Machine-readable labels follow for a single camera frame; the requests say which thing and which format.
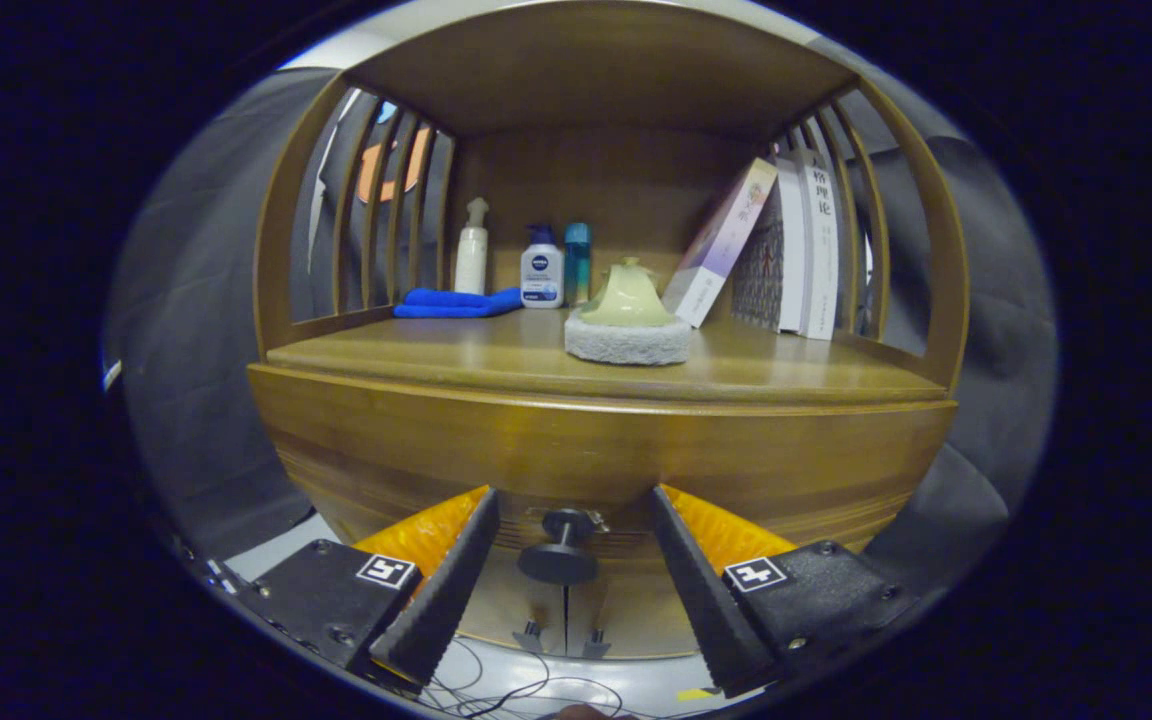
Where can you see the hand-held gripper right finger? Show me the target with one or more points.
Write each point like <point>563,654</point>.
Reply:
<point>701,590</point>

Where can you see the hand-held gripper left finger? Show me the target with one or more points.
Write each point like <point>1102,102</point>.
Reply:
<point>451,590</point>

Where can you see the wooden cabinet door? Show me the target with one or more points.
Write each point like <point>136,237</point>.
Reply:
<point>496,615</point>
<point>636,620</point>

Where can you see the wooden countertop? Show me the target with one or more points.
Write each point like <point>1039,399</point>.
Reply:
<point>436,355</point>

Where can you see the wooden cabinet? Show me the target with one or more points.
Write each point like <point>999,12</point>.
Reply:
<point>596,60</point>

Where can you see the blue folded cloth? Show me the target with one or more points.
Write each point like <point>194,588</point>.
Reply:
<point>456,303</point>

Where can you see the dark patterned book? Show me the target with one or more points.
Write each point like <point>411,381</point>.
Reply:
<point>761,270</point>

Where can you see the white bottle with blue cap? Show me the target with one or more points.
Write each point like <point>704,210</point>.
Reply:
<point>541,275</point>

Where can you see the white pump bottle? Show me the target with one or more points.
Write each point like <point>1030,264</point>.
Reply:
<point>471,260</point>

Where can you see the purple book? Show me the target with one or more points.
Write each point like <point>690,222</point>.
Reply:
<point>721,245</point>

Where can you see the translucent blue bottle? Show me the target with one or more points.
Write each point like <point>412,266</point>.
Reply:
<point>577,260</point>

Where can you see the white book with printed spine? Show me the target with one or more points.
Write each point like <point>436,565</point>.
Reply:
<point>821,250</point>

